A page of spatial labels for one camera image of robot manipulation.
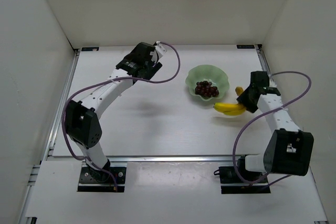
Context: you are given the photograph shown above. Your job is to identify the right aluminium frame rail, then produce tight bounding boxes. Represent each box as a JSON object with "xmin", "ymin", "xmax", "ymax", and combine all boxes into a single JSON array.
[{"xmin": 256, "ymin": 44, "xmax": 329, "ymax": 222}]

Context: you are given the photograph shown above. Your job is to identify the aluminium frame rail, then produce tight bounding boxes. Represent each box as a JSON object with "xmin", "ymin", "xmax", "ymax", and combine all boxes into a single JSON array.
[
  {"xmin": 18, "ymin": 49, "xmax": 81, "ymax": 223},
  {"xmin": 256, "ymin": 44, "xmax": 329, "ymax": 222},
  {"xmin": 47, "ymin": 155, "xmax": 246, "ymax": 164}
]

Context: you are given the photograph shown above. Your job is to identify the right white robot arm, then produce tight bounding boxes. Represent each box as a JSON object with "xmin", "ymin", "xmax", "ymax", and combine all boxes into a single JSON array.
[{"xmin": 233, "ymin": 71, "xmax": 314, "ymax": 182}]

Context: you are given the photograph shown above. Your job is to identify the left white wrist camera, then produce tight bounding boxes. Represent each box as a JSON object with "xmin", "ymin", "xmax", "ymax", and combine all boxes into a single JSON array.
[{"xmin": 150, "ymin": 41, "xmax": 166, "ymax": 63}]

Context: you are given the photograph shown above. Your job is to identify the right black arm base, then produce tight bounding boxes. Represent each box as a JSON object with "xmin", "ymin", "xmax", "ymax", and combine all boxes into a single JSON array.
[{"xmin": 213, "ymin": 166, "xmax": 271, "ymax": 195}]

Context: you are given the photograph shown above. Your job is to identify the left aluminium frame rail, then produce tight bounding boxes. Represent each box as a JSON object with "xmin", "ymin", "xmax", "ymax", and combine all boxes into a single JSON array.
[{"xmin": 18, "ymin": 49, "xmax": 81, "ymax": 223}]

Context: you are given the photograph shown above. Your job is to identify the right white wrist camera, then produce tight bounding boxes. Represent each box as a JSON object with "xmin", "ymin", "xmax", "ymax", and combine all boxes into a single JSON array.
[{"xmin": 269, "ymin": 79, "xmax": 278, "ymax": 93}]

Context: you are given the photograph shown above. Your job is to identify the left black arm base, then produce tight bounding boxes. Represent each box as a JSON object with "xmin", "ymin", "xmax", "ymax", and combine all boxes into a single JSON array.
[{"xmin": 77, "ymin": 165, "xmax": 127, "ymax": 193}]

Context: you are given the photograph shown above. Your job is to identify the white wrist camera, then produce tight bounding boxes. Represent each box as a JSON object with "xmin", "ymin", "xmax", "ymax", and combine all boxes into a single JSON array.
[
  {"xmin": 269, "ymin": 79, "xmax": 278, "ymax": 93},
  {"xmin": 150, "ymin": 41, "xmax": 166, "ymax": 63}
]

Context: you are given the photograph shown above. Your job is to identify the front aluminium frame rail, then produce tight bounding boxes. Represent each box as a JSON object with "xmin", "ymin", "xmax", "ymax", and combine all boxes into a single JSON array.
[{"xmin": 47, "ymin": 155, "xmax": 246, "ymax": 164}]

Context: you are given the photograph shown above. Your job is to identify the dark red fake grapes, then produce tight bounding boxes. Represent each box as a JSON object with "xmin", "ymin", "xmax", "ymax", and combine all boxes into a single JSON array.
[{"xmin": 194, "ymin": 81, "xmax": 219, "ymax": 98}]

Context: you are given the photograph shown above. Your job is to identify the yellow fake banana bunch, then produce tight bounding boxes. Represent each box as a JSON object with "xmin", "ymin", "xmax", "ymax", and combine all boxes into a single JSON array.
[{"xmin": 214, "ymin": 102, "xmax": 246, "ymax": 116}]

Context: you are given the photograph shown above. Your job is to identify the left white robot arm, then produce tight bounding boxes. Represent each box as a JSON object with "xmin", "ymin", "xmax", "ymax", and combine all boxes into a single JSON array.
[{"xmin": 61, "ymin": 41, "xmax": 166, "ymax": 171}]

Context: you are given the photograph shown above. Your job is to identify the green glass fruit bowl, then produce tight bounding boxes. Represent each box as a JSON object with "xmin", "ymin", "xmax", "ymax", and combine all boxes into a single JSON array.
[{"xmin": 185, "ymin": 65, "xmax": 229, "ymax": 101}]

